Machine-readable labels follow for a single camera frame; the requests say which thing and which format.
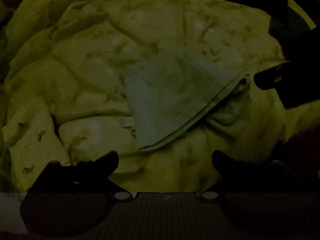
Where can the pale small cloth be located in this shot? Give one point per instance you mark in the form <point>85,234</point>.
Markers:
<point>170,92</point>

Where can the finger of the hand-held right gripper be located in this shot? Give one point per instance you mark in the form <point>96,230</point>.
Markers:
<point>268,78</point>

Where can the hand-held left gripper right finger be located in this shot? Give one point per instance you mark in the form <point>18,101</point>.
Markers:
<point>220,161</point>

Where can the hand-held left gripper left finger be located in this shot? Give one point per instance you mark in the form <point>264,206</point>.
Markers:
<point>110,161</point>

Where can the yellow floral blanket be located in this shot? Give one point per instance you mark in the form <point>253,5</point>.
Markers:
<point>100,62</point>

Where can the yellow spotted folded cloth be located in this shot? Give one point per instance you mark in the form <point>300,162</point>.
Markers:
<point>30,140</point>

